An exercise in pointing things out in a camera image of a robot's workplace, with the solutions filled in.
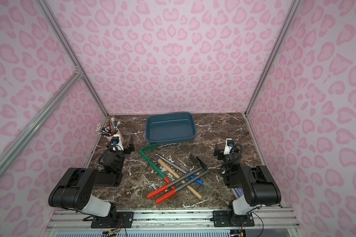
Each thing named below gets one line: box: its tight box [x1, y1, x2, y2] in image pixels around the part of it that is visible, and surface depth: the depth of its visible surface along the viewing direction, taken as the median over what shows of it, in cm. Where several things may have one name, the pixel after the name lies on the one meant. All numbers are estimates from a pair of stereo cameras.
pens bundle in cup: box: [95, 117, 126, 137], surface depth 93 cm
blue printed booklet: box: [234, 187, 244, 198], surface depth 81 cm
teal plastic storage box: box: [145, 112, 197, 145], surface depth 113 cm
